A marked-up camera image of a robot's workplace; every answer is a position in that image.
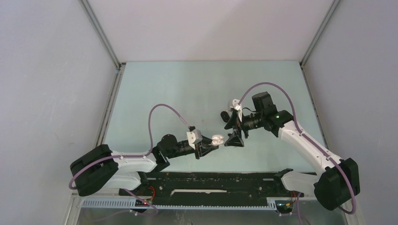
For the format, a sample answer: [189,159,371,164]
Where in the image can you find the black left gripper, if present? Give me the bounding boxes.
[166,135,218,159]

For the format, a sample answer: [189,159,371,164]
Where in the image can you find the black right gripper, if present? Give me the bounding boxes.
[224,111,264,147]

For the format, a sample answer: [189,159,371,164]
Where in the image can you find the white earbud charging case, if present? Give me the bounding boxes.
[211,135,224,146]

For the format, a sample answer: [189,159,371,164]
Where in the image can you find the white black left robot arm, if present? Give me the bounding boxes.
[69,132,224,196]

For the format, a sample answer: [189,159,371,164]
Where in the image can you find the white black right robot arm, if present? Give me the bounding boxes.
[220,92,360,211]

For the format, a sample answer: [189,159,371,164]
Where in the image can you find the black earbud charging case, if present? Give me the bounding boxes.
[220,111,230,123]

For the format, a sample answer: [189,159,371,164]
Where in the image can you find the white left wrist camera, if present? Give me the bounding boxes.
[186,129,202,149]

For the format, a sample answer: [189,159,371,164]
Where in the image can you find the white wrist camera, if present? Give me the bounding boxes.
[186,129,202,149]
[229,99,243,122]

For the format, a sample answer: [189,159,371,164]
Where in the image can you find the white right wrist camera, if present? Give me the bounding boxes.
[229,99,243,122]

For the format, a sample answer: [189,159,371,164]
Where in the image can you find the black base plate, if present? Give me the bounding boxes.
[131,172,299,206]

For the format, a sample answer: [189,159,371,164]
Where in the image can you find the white slotted cable duct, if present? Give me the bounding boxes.
[81,198,277,210]

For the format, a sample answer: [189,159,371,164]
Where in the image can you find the aluminium corner post left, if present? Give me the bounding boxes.
[79,0,122,69]

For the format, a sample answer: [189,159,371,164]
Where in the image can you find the aluminium corner post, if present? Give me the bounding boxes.
[300,0,342,69]
[79,0,122,69]

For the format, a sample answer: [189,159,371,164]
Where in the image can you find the aluminium corner post right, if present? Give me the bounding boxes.
[300,0,342,69]

